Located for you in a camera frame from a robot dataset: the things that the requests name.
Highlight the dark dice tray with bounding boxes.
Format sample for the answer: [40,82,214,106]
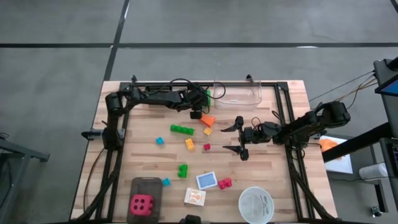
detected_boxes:
[126,176,164,224]

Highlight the clear plastic bin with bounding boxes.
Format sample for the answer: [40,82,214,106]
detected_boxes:
[213,81,262,111]

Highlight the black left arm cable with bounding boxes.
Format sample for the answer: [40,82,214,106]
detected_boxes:
[155,77,226,108]

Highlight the long green toy brick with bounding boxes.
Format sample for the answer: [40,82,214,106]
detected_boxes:
[170,124,195,136]

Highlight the yellow black cable bundle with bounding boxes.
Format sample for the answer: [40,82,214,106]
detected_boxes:
[309,70,379,111]

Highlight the crumpled silver foil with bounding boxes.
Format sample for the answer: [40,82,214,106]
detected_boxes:
[144,85,174,93]

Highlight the orange object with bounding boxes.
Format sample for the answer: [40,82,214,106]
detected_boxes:
[320,139,340,154]

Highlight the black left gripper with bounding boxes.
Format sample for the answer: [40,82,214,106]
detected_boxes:
[182,86,210,111]

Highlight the red foam dice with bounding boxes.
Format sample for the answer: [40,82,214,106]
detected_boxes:
[129,194,155,217]

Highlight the black aluminium table frame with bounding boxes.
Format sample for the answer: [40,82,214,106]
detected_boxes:
[74,74,338,223]

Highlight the black diagonal bar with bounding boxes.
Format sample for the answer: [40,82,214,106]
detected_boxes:
[322,123,393,163]

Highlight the grey equipment stand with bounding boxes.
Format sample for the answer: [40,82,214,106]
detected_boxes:
[373,57,398,212]

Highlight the thin dark cable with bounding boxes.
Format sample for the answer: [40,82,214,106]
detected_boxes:
[83,146,105,214]

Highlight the grey metal side table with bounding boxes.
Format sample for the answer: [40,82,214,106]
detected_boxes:
[0,132,50,224]

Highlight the black table-level camera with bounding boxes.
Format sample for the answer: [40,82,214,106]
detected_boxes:
[179,214,201,224]

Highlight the large red toy brick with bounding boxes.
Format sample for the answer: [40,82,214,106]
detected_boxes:
[217,177,233,190]

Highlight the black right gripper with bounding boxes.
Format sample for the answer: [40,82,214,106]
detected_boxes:
[220,116,265,162]

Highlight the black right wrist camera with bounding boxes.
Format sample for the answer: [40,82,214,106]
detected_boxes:
[262,121,282,137]

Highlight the blue screen tablet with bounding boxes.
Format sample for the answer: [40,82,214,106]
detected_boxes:
[374,78,398,97]

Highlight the orange toy brick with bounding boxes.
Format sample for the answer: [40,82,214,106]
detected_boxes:
[200,113,216,128]

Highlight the orange playing card box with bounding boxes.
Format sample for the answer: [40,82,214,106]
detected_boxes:
[183,187,207,207]

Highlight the white paper roll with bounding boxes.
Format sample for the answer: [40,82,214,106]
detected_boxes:
[359,162,389,180]

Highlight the white board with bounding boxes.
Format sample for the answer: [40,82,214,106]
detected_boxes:
[319,135,354,174]

